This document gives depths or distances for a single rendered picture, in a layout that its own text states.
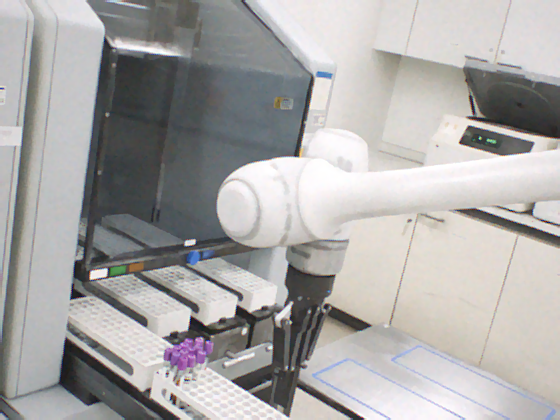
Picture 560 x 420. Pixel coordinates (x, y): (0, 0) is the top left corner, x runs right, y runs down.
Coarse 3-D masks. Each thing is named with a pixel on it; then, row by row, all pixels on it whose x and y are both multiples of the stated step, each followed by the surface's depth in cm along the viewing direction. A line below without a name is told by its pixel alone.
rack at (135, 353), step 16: (80, 304) 142; (96, 304) 143; (80, 320) 135; (96, 320) 136; (112, 320) 138; (128, 320) 139; (80, 336) 136; (96, 336) 131; (112, 336) 131; (128, 336) 133; (144, 336) 134; (96, 352) 131; (112, 352) 136; (128, 352) 127; (144, 352) 128; (160, 352) 129; (112, 368) 128; (128, 368) 132; (144, 368) 123; (160, 368) 126; (144, 384) 124
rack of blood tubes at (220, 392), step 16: (208, 368) 126; (160, 384) 120; (192, 384) 120; (208, 384) 121; (224, 384) 123; (160, 400) 120; (192, 400) 115; (208, 400) 116; (224, 400) 117; (240, 400) 119; (256, 400) 119; (192, 416) 117; (208, 416) 113; (224, 416) 114; (240, 416) 114; (256, 416) 114; (272, 416) 115
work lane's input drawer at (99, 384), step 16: (64, 352) 135; (80, 352) 133; (64, 368) 135; (80, 368) 132; (96, 368) 130; (80, 384) 132; (96, 384) 129; (112, 384) 126; (128, 384) 125; (112, 400) 126; (128, 400) 123; (144, 400) 122; (128, 416) 124; (144, 416) 121; (160, 416) 119; (176, 416) 118
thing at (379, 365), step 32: (320, 352) 153; (352, 352) 156; (384, 352) 159; (416, 352) 163; (320, 384) 138; (352, 384) 141; (384, 384) 144; (416, 384) 147; (448, 384) 150; (480, 384) 153; (512, 384) 156; (352, 416) 131; (384, 416) 131; (416, 416) 134; (448, 416) 136; (480, 416) 139; (512, 416) 142; (544, 416) 144
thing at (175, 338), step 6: (72, 288) 160; (72, 294) 159; (78, 294) 158; (192, 330) 151; (168, 336) 146; (174, 336) 147; (180, 336) 147; (186, 336) 148; (192, 336) 148; (198, 336) 150; (168, 342) 144; (174, 342) 144; (180, 342) 146; (192, 342) 148; (204, 342) 151
